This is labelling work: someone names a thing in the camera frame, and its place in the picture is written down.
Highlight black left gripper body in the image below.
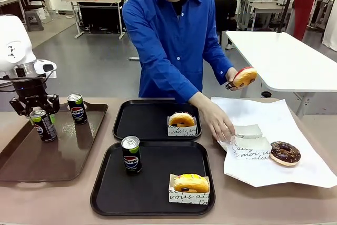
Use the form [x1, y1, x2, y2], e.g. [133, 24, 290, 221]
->
[12, 77, 49, 111]

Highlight black Pepsi can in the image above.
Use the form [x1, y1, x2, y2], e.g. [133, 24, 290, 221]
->
[121, 135, 143, 175]
[29, 109, 58, 142]
[67, 93, 88, 125]

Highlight tan glazed donut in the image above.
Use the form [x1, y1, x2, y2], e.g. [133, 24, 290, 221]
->
[168, 112, 196, 128]

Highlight yellow iced donut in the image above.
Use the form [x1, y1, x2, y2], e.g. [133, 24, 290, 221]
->
[173, 173, 210, 193]

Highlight yellow frosted donut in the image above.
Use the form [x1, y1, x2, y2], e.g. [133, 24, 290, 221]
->
[168, 173, 211, 206]

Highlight black tongs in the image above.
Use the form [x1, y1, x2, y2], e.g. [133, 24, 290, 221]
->
[225, 78, 239, 90]

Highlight red iced donut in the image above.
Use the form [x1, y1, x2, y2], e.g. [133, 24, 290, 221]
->
[233, 66, 258, 89]

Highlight white script-printed paper box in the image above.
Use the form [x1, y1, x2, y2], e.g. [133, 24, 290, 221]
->
[233, 124, 263, 139]
[231, 136, 273, 160]

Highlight person's left forearm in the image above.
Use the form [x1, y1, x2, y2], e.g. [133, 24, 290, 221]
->
[207, 43, 235, 80]

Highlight person's right forearm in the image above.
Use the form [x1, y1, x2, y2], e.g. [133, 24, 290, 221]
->
[157, 58, 214, 112]

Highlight person's right hand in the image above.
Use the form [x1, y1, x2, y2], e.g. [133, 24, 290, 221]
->
[204, 104, 236, 143]

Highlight person's left hand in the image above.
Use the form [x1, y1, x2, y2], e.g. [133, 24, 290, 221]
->
[226, 66, 240, 91]

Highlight gray stool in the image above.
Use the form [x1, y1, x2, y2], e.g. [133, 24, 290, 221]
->
[24, 11, 45, 32]

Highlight black plastic tray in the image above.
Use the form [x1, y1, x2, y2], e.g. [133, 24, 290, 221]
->
[112, 99, 202, 141]
[90, 140, 216, 217]

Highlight background table with black panel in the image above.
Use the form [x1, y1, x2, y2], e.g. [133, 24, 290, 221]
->
[61, 0, 126, 40]

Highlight person in blue shirt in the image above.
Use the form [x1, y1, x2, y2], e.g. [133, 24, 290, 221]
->
[122, 0, 235, 104]

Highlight seated person in black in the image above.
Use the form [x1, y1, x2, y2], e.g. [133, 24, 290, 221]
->
[214, 0, 239, 51]

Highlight white paper sheet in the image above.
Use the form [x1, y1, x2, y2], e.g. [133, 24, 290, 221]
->
[210, 96, 337, 189]

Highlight gray workbench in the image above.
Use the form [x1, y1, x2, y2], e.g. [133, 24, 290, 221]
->
[243, 0, 293, 32]

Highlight white side table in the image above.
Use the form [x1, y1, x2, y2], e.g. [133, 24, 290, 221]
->
[225, 30, 337, 119]

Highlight chocolate sprinkled donut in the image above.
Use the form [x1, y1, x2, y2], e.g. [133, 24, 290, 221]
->
[269, 141, 302, 167]

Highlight black stand pole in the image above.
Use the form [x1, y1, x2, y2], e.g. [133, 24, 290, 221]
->
[277, 0, 300, 34]

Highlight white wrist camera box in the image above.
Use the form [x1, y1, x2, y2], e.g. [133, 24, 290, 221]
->
[33, 60, 57, 79]

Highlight brown plastic tray with handles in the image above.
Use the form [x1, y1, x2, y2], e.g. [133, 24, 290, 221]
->
[0, 101, 109, 183]

